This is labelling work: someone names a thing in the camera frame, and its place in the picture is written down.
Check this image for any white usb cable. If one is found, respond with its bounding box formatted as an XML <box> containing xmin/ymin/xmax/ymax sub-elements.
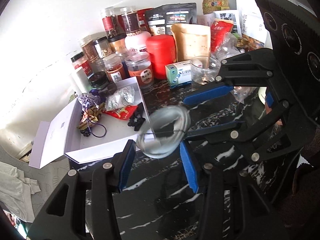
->
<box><xmin>135</xmin><ymin>105</ymin><xmax>192</xmax><ymax>159</ymax></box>

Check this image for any black polka dot scrunchie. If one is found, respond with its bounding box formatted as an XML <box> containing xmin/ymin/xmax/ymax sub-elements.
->
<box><xmin>127</xmin><ymin>103</ymin><xmax>145</xmax><ymax>132</ymax></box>

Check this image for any red snack packet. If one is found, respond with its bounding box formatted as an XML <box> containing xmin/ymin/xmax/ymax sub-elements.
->
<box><xmin>102</xmin><ymin>105</ymin><xmax>138</xmax><ymax>121</ymax></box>

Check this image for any purple drawstring pouch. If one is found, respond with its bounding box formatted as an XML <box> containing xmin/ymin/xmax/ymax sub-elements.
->
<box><xmin>77</xmin><ymin>93</ymin><xmax>105</xmax><ymax>113</ymax></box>

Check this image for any clear plastic bag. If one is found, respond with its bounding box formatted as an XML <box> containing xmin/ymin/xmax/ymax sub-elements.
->
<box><xmin>213</xmin><ymin>32</ymin><xmax>256</xmax><ymax>103</ymax></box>

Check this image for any grey armchair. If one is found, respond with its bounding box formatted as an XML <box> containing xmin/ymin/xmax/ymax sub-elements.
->
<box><xmin>1</xmin><ymin>148</ymin><xmax>69</xmax><ymax>217</ymax></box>

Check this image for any red paper packet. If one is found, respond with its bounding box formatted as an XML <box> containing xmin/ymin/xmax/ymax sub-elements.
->
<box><xmin>210</xmin><ymin>19</ymin><xmax>234</xmax><ymax>53</ymax></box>

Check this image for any glass mug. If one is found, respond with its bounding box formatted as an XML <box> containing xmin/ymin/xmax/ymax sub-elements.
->
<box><xmin>191</xmin><ymin>56</ymin><xmax>221</xmax><ymax>90</ymax></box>

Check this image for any white cloth on chair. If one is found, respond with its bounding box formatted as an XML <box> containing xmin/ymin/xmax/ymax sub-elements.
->
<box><xmin>0</xmin><ymin>162</ymin><xmax>41</xmax><ymax>223</ymax></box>

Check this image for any kraft paper pouch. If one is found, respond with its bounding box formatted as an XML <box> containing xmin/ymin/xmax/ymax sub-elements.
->
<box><xmin>170</xmin><ymin>23</ymin><xmax>211</xmax><ymax>62</ymax></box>

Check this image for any blue white medicine box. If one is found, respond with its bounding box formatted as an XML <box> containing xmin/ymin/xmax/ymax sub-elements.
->
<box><xmin>165</xmin><ymin>60</ymin><xmax>191</xmax><ymax>88</ymax></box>

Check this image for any woven straw basket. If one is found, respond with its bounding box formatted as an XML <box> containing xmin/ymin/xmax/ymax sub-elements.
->
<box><xmin>202</xmin><ymin>0</ymin><xmax>230</xmax><ymax>15</ymax></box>

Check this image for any white open gift box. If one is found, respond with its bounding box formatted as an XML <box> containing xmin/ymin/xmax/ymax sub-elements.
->
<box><xmin>29</xmin><ymin>99</ymin><xmax>137</xmax><ymax>168</ymax></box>

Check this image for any red plastic canister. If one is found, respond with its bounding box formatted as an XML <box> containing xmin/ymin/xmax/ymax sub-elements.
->
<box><xmin>146</xmin><ymin>35</ymin><xmax>177</xmax><ymax>80</ymax></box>

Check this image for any brown patterned wrapper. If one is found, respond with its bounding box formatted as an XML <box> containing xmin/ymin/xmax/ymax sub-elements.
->
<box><xmin>77</xmin><ymin>102</ymin><xmax>105</xmax><ymax>134</ymax></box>

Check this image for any black printed food pouch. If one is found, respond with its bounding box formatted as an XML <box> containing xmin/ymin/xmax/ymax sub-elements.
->
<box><xmin>145</xmin><ymin>3</ymin><xmax>197</xmax><ymax>36</ymax></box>

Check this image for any dried berries jar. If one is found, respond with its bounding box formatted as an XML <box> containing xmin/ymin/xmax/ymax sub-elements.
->
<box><xmin>125</xmin><ymin>52</ymin><xmax>154</xmax><ymax>89</ymax></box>

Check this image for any red bag behind jars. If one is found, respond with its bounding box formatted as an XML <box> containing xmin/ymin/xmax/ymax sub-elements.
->
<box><xmin>137</xmin><ymin>8</ymin><xmax>151</xmax><ymax>33</ymax></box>

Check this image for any pink lidded container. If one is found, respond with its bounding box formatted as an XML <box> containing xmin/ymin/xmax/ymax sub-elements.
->
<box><xmin>125</xmin><ymin>31</ymin><xmax>151</xmax><ymax>53</ymax></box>

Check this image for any tall dark label jar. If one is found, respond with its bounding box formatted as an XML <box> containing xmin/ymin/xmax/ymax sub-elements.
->
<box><xmin>120</xmin><ymin>6</ymin><xmax>141</xmax><ymax>36</ymax></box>

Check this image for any white foil sachet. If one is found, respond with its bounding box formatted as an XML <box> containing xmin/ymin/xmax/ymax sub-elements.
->
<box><xmin>105</xmin><ymin>86</ymin><xmax>135</xmax><ymax>111</ymax></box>

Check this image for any tan paste black lid jar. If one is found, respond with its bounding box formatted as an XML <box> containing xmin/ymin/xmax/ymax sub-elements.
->
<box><xmin>107</xmin><ymin>33</ymin><xmax>126</xmax><ymax>53</ymax></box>

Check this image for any black round lid jar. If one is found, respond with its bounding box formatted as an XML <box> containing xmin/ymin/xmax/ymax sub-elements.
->
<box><xmin>88</xmin><ymin>71</ymin><xmax>109</xmax><ymax>89</ymax></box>

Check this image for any chili powder jar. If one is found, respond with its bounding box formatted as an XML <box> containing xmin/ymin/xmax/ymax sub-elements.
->
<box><xmin>103</xmin><ymin>54</ymin><xmax>126</xmax><ymax>83</ymax></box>

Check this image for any tall red label jar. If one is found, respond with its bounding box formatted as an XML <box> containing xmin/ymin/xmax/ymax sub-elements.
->
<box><xmin>102</xmin><ymin>7</ymin><xmax>120</xmax><ymax>39</ymax></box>

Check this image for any black lid nut jar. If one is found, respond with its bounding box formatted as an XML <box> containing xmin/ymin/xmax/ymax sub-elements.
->
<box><xmin>93</xmin><ymin>36</ymin><xmax>113</xmax><ymax>59</ymax></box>

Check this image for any red label black lid jar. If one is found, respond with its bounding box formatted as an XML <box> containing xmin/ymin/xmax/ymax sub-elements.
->
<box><xmin>71</xmin><ymin>52</ymin><xmax>93</xmax><ymax>77</ymax></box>

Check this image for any brown label clear jar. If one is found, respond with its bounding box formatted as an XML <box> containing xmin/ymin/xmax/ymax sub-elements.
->
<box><xmin>80</xmin><ymin>35</ymin><xmax>99</xmax><ymax>62</ymax></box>

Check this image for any purple hair tie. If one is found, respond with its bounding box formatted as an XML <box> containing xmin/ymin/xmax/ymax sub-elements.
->
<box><xmin>86</xmin><ymin>119</ymin><xmax>107</xmax><ymax>138</ymax></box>

